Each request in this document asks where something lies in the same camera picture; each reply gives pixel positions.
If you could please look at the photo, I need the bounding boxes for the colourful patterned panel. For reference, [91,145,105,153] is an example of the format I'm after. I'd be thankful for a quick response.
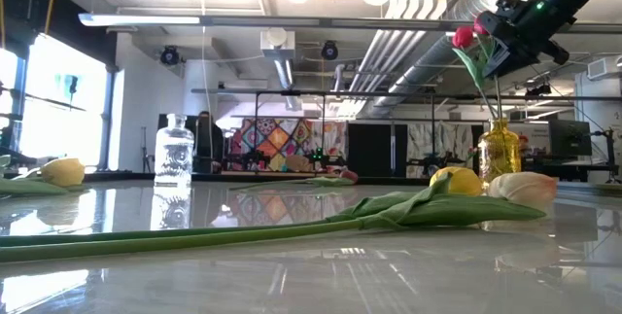
[230,118,349,173]

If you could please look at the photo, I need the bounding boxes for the yellow glass vase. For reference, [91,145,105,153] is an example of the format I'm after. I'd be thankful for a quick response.
[478,118,522,184]

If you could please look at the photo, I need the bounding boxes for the black monitor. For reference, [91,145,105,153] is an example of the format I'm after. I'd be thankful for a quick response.
[548,119,593,157]

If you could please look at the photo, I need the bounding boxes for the white wall air unit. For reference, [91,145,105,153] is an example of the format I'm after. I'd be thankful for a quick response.
[586,54,622,82]

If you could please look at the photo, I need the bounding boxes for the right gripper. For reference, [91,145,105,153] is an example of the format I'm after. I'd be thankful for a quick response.
[485,0,570,80]

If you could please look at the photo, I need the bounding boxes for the peach tulip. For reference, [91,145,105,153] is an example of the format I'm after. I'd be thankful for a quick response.
[0,171,559,264]

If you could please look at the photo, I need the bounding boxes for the person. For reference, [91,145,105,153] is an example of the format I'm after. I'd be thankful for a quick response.
[196,111,225,174]

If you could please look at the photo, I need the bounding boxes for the black partition panel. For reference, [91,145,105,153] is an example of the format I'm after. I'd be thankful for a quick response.
[347,122,408,178]

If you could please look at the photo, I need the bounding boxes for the black ceiling spotlight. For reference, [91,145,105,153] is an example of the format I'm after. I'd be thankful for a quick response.
[159,45,181,66]
[320,40,340,61]

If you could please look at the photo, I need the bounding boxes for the dark red tulip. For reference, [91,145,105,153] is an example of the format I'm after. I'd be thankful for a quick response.
[232,167,360,192]

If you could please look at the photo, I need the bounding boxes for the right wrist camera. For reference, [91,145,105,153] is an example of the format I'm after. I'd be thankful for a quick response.
[478,10,511,38]

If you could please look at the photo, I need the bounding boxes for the clear glass vase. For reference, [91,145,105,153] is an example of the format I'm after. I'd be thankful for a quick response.
[154,113,195,189]

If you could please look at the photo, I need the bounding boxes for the long ceiling light bar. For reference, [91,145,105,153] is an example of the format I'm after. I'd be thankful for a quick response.
[77,12,622,33]

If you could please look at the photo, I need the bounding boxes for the silver ventilation ducts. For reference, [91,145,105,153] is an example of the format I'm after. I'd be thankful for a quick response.
[349,0,511,119]

